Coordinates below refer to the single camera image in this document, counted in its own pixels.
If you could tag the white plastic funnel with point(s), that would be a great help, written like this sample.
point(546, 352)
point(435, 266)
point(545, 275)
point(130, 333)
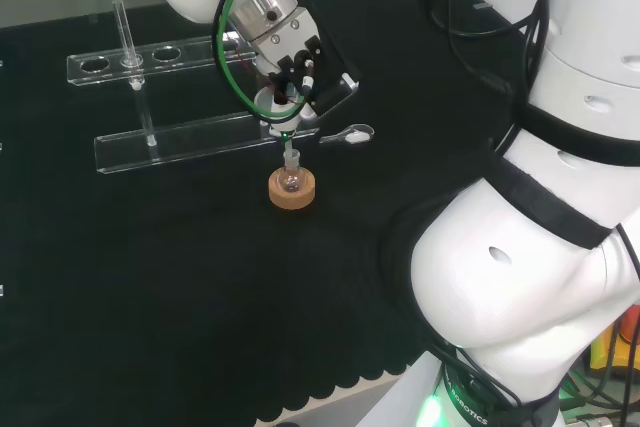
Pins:
point(277, 114)

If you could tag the clear round-bottom flask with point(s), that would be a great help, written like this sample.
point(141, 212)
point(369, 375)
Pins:
point(291, 178)

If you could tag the clear glass weighing funnel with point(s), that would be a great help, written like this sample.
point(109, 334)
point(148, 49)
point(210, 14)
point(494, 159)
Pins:
point(356, 134)

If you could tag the clear acrylic funnel stand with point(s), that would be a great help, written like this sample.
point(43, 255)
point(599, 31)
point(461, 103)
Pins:
point(200, 139)

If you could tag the black bench cloth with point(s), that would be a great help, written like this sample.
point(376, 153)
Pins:
point(175, 272)

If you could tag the grey tape strip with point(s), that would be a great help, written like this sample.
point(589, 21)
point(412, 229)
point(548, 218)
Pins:
point(483, 6)

